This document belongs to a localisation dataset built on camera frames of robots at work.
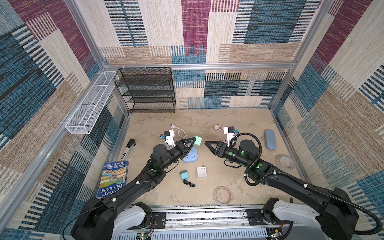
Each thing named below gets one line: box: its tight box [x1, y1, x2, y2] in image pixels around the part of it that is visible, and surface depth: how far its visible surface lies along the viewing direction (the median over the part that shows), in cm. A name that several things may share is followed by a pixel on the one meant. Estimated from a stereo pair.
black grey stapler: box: [120, 138, 138, 161], surface depth 97 cm
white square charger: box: [197, 165, 207, 179], surface depth 87 cm
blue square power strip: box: [182, 146, 198, 163], surface depth 94 cm
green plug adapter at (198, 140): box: [193, 135, 203, 147], surface depth 74 cm
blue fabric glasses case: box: [264, 129, 277, 151], surface depth 101 cm
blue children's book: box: [96, 161, 129, 199], surface depth 88 cm
